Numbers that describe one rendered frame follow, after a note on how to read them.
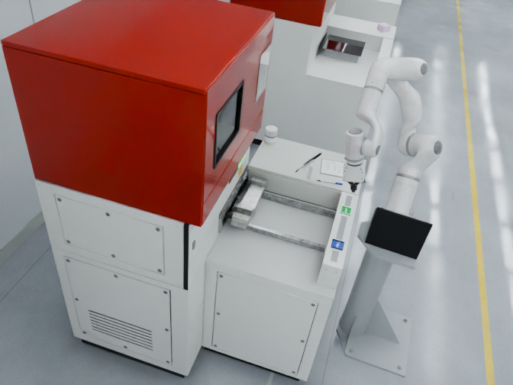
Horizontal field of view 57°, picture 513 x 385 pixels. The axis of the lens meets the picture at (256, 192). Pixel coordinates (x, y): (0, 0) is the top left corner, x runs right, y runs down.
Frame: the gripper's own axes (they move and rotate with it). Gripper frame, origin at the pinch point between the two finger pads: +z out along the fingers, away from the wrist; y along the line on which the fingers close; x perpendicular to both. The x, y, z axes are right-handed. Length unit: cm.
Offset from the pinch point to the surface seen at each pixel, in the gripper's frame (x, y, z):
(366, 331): 4, 10, 114
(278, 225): -9.5, -37.4, 22.2
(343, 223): -9.5, -3.6, 15.5
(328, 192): 15.1, -15.2, 16.1
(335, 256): -33.0, -3.4, 15.5
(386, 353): -7, 23, 117
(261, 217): -7, -47, 20
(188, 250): -66, -58, -9
